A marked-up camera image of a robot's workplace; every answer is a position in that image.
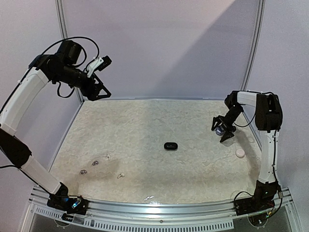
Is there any perforated white front panel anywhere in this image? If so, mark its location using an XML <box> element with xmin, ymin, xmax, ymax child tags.
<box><xmin>29</xmin><ymin>206</ymin><xmax>235</xmax><ymax>232</ymax></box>

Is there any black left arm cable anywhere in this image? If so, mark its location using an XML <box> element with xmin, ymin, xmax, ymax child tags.
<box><xmin>0</xmin><ymin>36</ymin><xmax>100</xmax><ymax>99</ymax></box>

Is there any black earbud charging case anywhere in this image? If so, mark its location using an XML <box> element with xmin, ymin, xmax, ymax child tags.
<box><xmin>164</xmin><ymin>142</ymin><xmax>178</xmax><ymax>151</ymax></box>

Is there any aluminium front rail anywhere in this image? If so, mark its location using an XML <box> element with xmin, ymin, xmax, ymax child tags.
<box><xmin>22</xmin><ymin>187</ymin><xmax>301</xmax><ymax>232</ymax></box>

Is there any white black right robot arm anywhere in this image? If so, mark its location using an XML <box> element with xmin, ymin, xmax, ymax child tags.
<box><xmin>211</xmin><ymin>90</ymin><xmax>283</xmax><ymax>211</ymax></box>

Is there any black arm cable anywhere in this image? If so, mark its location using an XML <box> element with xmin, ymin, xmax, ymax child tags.
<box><xmin>233</xmin><ymin>106</ymin><xmax>283</xmax><ymax>213</ymax></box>
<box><xmin>0</xmin><ymin>36</ymin><xmax>100</xmax><ymax>99</ymax></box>

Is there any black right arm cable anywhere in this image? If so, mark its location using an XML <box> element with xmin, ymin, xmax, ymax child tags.
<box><xmin>233</xmin><ymin>106</ymin><xmax>283</xmax><ymax>213</ymax></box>

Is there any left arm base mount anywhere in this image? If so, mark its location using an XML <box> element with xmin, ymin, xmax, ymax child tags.
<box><xmin>47</xmin><ymin>195</ymin><xmax>89</xmax><ymax>215</ymax></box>

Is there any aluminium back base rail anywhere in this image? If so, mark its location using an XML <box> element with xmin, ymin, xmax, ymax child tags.
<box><xmin>82</xmin><ymin>96</ymin><xmax>227</xmax><ymax>102</ymax></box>

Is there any aluminium corner post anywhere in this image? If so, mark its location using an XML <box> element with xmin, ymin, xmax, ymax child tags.
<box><xmin>240</xmin><ymin>0</ymin><xmax>265</xmax><ymax>90</ymax></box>
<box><xmin>55</xmin><ymin>0</ymin><xmax>84</xmax><ymax>103</ymax></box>

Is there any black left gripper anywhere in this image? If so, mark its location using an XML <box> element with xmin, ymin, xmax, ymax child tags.
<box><xmin>54</xmin><ymin>63</ymin><xmax>112</xmax><ymax>100</ymax></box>

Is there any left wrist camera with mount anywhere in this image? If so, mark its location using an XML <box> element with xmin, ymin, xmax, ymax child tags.
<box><xmin>86</xmin><ymin>56</ymin><xmax>112</xmax><ymax>78</ymax></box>

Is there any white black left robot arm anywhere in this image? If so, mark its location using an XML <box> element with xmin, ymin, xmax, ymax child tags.
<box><xmin>0</xmin><ymin>37</ymin><xmax>112</xmax><ymax>210</ymax></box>

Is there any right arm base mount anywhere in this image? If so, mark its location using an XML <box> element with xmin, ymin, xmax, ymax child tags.
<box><xmin>233</xmin><ymin>191</ymin><xmax>276</xmax><ymax>216</ymax></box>

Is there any aluminium left corner post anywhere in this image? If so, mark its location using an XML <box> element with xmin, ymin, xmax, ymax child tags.
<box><xmin>55</xmin><ymin>0</ymin><xmax>84</xmax><ymax>103</ymax></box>

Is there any blue-grey oval charging case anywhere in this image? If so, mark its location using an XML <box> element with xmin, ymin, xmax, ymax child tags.
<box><xmin>215</xmin><ymin>126</ymin><xmax>225</xmax><ymax>136</ymax></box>

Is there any aluminium right corner post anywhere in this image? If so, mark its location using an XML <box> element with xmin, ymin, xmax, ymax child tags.
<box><xmin>240</xmin><ymin>0</ymin><xmax>265</xmax><ymax>90</ymax></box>

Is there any pink round charging case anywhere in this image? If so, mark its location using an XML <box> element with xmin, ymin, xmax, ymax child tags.
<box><xmin>235</xmin><ymin>149</ymin><xmax>245</xmax><ymax>159</ymax></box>

